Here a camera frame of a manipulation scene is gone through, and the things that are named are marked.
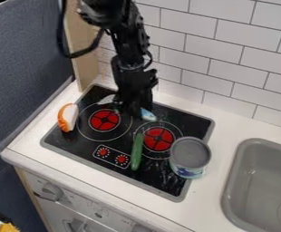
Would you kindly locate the silver can with blue label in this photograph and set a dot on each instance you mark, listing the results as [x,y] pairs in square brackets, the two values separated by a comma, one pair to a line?
[189,157]

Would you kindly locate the toy sink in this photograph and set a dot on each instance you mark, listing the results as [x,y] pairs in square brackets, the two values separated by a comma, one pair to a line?
[264,187]

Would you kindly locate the wooden board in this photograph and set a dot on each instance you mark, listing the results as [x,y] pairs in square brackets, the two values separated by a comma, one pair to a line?
[82,54]

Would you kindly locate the toy stove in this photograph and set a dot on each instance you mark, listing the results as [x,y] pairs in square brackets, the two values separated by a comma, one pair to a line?
[86,142]

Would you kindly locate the green toy vegetable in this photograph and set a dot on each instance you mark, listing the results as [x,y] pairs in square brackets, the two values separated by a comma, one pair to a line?
[137,151]

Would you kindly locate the blue spatula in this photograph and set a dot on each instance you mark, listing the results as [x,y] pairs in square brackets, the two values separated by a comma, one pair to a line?
[148,114]

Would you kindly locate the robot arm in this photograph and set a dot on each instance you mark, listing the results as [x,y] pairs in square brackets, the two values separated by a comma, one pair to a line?
[124,27]

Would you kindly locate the orange and white toy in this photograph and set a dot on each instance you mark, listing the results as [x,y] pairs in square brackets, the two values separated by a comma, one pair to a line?
[68,117]

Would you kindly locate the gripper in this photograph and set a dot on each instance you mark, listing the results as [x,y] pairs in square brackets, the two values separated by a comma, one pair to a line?
[134,84]

